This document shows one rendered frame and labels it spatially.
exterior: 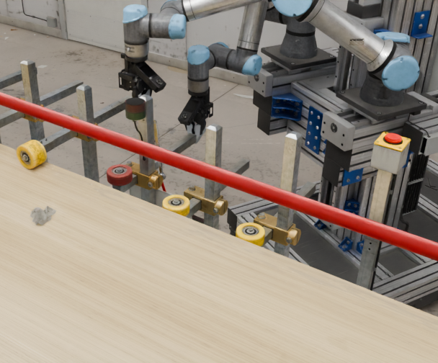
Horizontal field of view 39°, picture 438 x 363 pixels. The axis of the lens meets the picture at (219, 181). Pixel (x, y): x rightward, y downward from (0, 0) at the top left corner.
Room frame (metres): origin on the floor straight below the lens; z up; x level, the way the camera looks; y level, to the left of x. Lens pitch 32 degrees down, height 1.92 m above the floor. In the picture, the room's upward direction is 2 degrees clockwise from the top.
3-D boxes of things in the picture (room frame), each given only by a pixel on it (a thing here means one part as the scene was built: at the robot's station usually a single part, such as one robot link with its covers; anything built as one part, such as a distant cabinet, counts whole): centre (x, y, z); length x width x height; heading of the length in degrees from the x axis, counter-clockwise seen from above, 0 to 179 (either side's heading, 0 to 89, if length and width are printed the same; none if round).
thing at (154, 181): (1.75, 0.25, 0.85); 0.13 x 0.06 x 0.05; 59
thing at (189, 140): (1.85, 0.21, 0.84); 0.43 x 0.03 x 0.04; 149
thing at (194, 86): (2.06, 0.09, 1.05); 0.08 x 0.08 x 0.05
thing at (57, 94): (2.04, 0.68, 0.95); 0.50 x 0.04 x 0.04; 149
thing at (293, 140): (1.48, -0.20, 0.92); 0.03 x 0.03 x 0.48; 59
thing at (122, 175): (1.68, 0.31, 0.85); 0.08 x 0.08 x 0.11
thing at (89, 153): (1.87, 0.45, 0.87); 0.03 x 0.03 x 0.48; 59
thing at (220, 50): (2.14, 0.02, 1.12); 0.11 x 0.11 x 0.08; 59
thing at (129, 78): (1.91, 0.28, 1.15); 0.09 x 0.08 x 0.12; 59
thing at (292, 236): (1.49, -0.18, 0.84); 0.13 x 0.06 x 0.05; 59
